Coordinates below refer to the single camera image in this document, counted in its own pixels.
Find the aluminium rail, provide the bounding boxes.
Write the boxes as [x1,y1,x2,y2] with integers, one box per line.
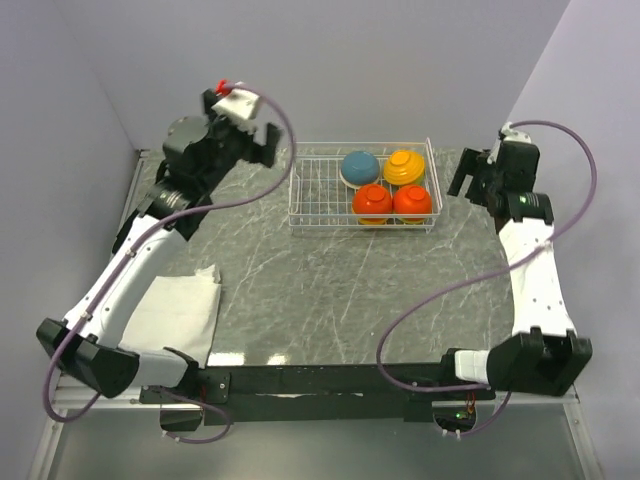
[54,363,579,409]

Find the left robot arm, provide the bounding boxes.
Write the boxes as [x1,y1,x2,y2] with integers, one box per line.
[36,84,282,402]

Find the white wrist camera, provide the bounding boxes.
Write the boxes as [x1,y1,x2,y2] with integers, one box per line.
[487,122,531,164]
[211,80,262,132]

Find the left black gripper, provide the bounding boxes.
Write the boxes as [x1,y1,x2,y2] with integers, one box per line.
[201,91,281,191]

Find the white wire dish rack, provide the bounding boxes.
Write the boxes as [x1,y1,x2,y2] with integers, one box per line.
[288,139,442,233]

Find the large orange bowl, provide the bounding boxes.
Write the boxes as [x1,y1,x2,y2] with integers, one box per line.
[382,150,426,187]

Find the black cloth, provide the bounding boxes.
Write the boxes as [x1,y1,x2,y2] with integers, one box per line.
[111,212,137,255]

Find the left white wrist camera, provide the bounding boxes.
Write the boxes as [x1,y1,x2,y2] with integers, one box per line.
[211,80,262,132]

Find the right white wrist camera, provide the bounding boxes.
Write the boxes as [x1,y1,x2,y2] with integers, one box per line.
[487,122,531,164]

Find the black base frame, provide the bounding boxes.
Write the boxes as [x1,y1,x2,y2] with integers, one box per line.
[138,363,497,435]

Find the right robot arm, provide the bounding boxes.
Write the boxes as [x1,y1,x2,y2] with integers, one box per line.
[438,139,593,399]

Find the patterned white blue bowl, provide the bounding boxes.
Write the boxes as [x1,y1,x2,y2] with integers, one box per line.
[339,173,379,191]

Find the white paper towel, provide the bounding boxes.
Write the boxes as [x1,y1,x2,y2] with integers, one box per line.
[121,264,222,367]

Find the dark blue bowl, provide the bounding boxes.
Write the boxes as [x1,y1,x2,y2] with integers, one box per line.
[340,151,380,183]

